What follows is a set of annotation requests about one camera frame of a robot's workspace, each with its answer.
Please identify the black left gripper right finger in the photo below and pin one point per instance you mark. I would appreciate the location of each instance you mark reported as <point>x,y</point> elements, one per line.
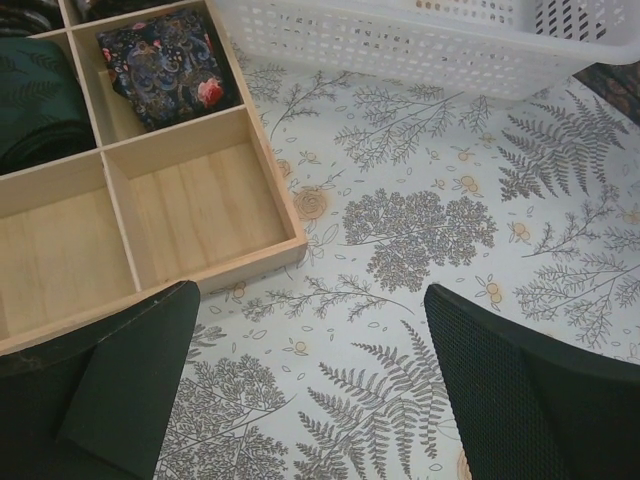
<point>528,406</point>

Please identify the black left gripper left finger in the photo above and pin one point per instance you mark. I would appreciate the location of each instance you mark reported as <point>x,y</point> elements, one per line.
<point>95,403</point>

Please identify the brown paisley patterned tie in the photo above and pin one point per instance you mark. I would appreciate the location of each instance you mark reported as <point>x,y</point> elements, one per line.
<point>618,85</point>

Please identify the wooden compartment tray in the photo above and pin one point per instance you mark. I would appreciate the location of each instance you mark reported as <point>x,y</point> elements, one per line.
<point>89,235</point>

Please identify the rolled dark green tie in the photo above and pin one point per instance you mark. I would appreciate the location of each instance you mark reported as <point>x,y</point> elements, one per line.
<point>43,113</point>

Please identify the rolled navy paisley rose tie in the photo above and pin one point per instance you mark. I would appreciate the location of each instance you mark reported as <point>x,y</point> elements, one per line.
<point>168,68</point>

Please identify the white plastic mesh basket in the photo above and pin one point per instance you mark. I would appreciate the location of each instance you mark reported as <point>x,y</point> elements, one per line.
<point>503,49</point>

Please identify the rolled black white floral tie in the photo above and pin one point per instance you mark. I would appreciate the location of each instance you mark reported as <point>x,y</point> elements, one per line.
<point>23,18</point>

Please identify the rolled brown blue floral tie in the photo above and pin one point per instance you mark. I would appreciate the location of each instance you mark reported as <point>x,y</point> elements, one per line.
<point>90,10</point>

